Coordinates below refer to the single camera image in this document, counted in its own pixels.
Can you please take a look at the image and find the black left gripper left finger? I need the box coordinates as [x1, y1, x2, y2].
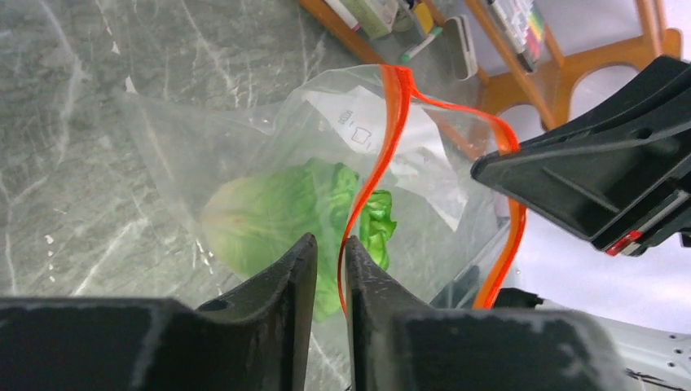
[1, 234, 318, 390]

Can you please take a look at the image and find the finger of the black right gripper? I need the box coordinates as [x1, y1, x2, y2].
[471, 55, 690, 256]

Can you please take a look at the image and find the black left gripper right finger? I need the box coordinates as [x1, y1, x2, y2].
[344, 237, 628, 390]

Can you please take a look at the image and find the green napa cabbage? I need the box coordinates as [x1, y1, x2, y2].
[198, 157, 398, 323]

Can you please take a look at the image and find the clear zip bag orange zipper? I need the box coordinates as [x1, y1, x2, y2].
[116, 65, 511, 390]

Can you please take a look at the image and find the orange wooden rack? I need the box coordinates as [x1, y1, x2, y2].
[301, 0, 683, 131]

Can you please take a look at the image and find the coloured marker pen set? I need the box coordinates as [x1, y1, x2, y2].
[486, 0, 545, 73]

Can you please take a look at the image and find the white red eraser box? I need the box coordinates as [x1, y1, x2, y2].
[341, 0, 399, 39]

